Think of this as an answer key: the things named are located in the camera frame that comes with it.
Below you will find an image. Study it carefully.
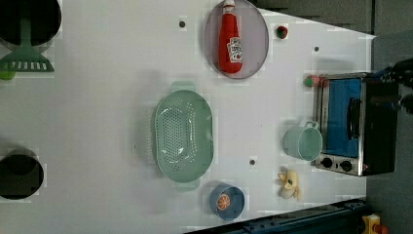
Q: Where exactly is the green plastic strainer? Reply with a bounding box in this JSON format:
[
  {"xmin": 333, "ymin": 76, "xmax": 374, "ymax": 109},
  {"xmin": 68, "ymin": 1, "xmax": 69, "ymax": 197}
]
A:
[{"xmin": 153, "ymin": 81, "xmax": 214, "ymax": 192}]

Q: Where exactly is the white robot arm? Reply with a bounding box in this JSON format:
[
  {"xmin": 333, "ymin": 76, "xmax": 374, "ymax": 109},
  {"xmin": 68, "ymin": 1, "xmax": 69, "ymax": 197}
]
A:
[{"xmin": 370, "ymin": 58, "xmax": 413, "ymax": 114}]

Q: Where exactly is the red ketchup bottle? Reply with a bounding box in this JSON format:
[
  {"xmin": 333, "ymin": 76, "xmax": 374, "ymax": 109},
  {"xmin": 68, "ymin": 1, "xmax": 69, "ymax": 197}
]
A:
[{"xmin": 218, "ymin": 0, "xmax": 243, "ymax": 74}]

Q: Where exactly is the orange slice toy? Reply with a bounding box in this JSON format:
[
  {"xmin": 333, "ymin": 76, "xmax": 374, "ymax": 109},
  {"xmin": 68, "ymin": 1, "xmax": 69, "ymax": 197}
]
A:
[{"xmin": 216, "ymin": 193, "xmax": 231, "ymax": 211}]

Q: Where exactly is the blue bowl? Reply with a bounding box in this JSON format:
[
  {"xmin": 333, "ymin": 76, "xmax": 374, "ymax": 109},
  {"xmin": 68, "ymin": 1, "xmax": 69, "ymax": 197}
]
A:
[{"xmin": 209, "ymin": 183, "xmax": 245, "ymax": 220}]

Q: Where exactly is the grey round plate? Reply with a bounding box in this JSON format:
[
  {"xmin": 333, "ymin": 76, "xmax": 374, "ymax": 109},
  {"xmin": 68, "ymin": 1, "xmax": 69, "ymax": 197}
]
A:
[{"xmin": 204, "ymin": 0, "xmax": 269, "ymax": 79}]

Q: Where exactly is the green mug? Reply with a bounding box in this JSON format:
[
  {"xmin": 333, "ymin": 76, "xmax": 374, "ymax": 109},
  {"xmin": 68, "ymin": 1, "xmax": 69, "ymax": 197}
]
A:
[{"xmin": 282, "ymin": 121, "xmax": 322, "ymax": 162}]

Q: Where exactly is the peeled banana toy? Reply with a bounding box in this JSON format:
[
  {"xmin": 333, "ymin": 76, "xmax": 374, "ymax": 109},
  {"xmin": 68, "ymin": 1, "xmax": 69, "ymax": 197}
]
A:
[{"xmin": 278, "ymin": 170, "xmax": 302, "ymax": 200}]

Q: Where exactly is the pink strawberry toy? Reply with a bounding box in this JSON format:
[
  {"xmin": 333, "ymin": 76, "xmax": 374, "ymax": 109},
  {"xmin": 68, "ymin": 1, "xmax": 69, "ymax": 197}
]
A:
[{"xmin": 303, "ymin": 75, "xmax": 320, "ymax": 88}]

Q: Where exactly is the dark red strawberry toy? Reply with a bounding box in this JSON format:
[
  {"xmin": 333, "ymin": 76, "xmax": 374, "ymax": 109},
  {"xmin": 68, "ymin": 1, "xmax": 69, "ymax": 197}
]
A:
[{"xmin": 276, "ymin": 25, "xmax": 288, "ymax": 39}]

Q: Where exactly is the silver toaster oven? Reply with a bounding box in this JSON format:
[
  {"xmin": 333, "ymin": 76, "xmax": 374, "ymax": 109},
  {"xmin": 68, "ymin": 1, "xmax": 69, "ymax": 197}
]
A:
[{"xmin": 316, "ymin": 73, "xmax": 398, "ymax": 176}]

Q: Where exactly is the green plastic spatula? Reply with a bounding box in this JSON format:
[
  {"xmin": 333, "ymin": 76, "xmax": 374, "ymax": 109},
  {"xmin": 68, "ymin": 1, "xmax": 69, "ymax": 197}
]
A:
[{"xmin": 0, "ymin": 17, "xmax": 55, "ymax": 72}]

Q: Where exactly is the large black pot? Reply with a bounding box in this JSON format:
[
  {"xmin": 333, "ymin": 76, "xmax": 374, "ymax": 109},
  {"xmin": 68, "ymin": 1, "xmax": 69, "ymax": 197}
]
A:
[{"xmin": 0, "ymin": 0, "xmax": 62, "ymax": 53}]

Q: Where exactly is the small black pot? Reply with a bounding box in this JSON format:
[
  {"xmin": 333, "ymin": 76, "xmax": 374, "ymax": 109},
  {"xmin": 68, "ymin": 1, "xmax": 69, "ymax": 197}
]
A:
[{"xmin": 0, "ymin": 149, "xmax": 45, "ymax": 200}]

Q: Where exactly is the yellow emergency stop box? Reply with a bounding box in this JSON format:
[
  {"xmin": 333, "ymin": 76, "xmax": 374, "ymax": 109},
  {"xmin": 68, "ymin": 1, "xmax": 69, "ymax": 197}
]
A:
[{"xmin": 362, "ymin": 214, "xmax": 389, "ymax": 234}]

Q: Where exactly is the lime green ball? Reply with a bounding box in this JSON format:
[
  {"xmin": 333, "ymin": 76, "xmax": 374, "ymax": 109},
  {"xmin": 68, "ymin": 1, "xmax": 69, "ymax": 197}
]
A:
[{"xmin": 0, "ymin": 71, "xmax": 16, "ymax": 81}]

